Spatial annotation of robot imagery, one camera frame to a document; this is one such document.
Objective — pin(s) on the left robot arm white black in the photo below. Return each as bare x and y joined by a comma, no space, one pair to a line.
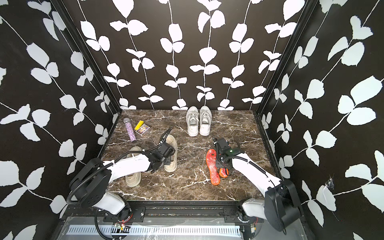
89,188

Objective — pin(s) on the white sneaker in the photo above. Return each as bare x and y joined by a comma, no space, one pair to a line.
205,121
192,119

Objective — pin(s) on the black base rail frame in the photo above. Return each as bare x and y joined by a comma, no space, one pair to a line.
239,212

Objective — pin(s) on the red orange insole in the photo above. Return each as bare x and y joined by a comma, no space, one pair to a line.
211,163

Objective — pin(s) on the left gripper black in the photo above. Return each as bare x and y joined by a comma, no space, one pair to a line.
168,160

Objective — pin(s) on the purple glitter tube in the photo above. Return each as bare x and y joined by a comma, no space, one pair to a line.
130,129

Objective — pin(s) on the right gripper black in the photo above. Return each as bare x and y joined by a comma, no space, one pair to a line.
218,160

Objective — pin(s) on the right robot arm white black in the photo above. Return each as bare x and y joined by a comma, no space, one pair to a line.
264,186

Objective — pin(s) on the small purple card box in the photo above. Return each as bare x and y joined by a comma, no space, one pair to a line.
143,129

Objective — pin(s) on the white slotted cable duct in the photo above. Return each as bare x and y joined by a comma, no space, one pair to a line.
225,231

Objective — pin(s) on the beige sneaker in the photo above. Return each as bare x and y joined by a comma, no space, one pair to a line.
133,180
172,159

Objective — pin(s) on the yellow wedge block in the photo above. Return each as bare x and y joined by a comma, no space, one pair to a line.
140,123

